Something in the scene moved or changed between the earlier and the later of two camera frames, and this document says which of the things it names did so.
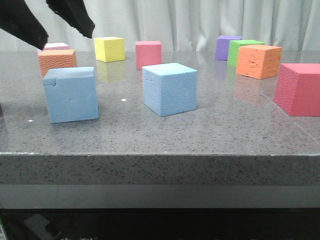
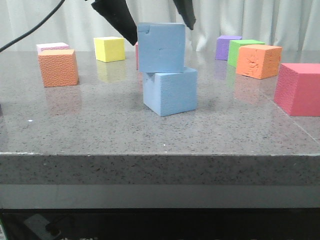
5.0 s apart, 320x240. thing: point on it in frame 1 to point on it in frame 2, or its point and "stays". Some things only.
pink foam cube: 57,46 stays
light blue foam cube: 169,89 stays
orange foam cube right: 259,61 stays
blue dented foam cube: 71,94 to 161,47
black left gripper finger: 16,18 to 116,14
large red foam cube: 297,91 stays
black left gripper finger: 74,13 to 185,8
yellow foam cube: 109,49 stays
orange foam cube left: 50,58 stays
